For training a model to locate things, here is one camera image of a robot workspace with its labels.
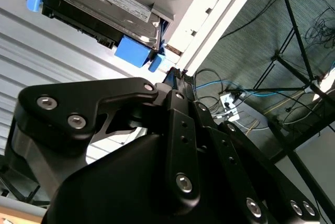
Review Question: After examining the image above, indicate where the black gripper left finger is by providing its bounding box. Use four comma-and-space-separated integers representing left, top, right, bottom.
14, 69, 202, 209

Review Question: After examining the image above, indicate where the hard disk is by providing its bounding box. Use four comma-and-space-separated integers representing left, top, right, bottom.
26, 0, 168, 73

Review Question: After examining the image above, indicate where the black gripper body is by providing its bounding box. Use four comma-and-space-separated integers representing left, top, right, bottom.
43, 132, 247, 224

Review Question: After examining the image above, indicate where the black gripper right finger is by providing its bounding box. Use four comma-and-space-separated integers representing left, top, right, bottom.
183, 75, 323, 224

